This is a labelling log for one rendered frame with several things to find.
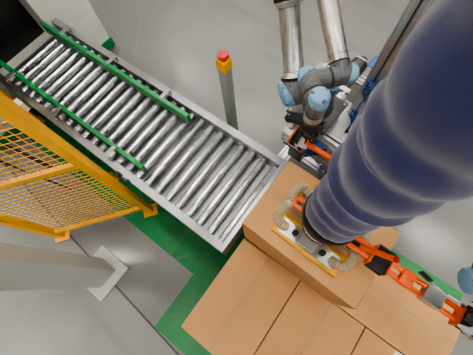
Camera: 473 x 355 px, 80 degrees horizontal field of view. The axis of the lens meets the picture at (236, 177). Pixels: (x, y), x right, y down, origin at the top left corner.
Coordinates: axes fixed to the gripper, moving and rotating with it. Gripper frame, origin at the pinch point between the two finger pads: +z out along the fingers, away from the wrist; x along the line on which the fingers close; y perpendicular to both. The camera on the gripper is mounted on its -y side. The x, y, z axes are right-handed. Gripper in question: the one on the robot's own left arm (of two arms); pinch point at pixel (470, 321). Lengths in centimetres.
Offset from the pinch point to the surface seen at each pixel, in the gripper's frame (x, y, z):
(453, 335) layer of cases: -5, -27, 53
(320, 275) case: 18, 49, 13
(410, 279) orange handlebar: 0.3, 23.7, -1.4
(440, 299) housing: 0.0, 11.9, -1.4
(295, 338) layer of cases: 47, 36, 53
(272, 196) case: 1, 86, 13
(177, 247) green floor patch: 55, 133, 107
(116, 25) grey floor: -83, 354, 106
